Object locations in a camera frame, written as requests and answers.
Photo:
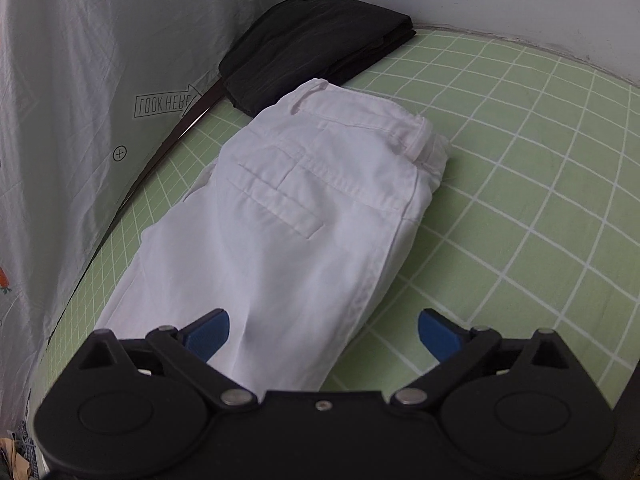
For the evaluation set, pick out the white pants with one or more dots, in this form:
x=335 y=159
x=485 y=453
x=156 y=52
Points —
x=300 y=210

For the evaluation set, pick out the patterned cloth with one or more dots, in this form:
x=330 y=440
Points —
x=17 y=447

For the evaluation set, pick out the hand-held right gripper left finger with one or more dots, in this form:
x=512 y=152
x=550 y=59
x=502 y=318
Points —
x=210 y=335

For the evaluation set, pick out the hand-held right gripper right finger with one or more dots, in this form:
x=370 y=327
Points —
x=437 y=335

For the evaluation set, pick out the black folded clothes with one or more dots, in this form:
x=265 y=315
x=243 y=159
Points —
x=310 y=45

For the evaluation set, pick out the dark bed frame rail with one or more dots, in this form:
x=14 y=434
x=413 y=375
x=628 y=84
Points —
x=170 y=141

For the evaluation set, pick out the grey printed curtain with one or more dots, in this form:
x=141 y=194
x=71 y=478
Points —
x=75 y=85

